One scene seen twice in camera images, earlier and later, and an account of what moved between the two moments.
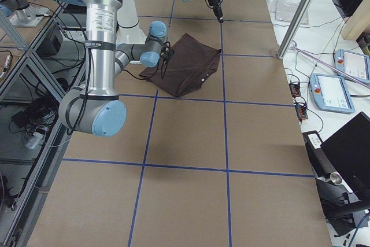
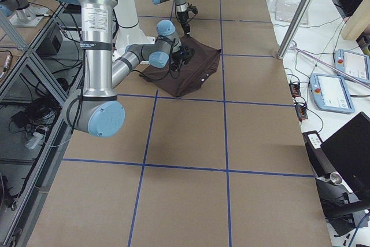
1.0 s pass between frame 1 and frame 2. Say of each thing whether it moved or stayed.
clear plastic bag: stayed
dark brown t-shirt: stayed
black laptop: stayed
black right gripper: moved
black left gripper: moved
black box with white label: stayed
